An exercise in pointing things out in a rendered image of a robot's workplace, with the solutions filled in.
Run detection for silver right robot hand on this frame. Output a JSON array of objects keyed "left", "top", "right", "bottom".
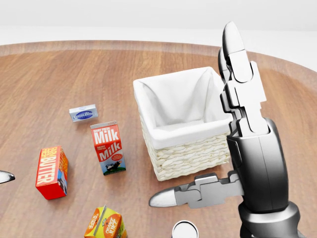
[{"left": 148, "top": 21, "right": 289, "bottom": 213}]

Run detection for orange juice carton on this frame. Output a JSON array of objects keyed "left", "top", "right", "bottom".
[{"left": 84, "top": 204, "right": 128, "bottom": 238}]

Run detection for silver cream cheese box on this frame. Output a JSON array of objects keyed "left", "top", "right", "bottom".
[{"left": 68, "top": 104, "right": 99, "bottom": 123}]

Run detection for white wicker basket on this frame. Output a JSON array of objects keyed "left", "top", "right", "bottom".
[{"left": 133, "top": 66, "right": 234, "bottom": 182}]

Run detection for red butter box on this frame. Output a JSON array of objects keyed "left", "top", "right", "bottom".
[{"left": 35, "top": 145, "right": 69, "bottom": 201}]

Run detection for red milk carton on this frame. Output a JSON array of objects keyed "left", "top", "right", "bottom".
[{"left": 90, "top": 120, "right": 127, "bottom": 177}]

